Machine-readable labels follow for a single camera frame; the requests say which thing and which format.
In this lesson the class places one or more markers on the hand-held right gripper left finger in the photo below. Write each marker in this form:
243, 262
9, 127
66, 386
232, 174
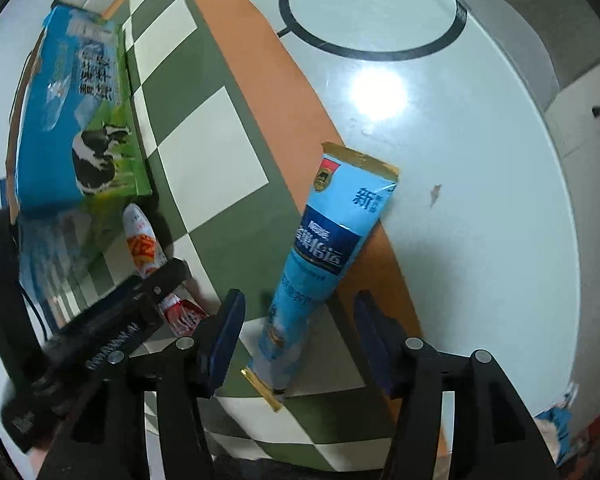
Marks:
225, 340

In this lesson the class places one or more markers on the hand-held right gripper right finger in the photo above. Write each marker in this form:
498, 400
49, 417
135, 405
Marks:
375, 345

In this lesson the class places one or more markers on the green white checkered tablecloth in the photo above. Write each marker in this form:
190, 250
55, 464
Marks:
220, 210

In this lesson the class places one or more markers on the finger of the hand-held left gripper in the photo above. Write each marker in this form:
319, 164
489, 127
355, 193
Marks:
162, 277

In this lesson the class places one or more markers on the light blue snack packet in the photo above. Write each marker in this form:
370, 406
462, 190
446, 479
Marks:
330, 240

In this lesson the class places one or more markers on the blue milk carton box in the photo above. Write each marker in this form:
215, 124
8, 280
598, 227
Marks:
55, 135

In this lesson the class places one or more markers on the white red-label snack packet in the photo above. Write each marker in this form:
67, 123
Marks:
140, 240

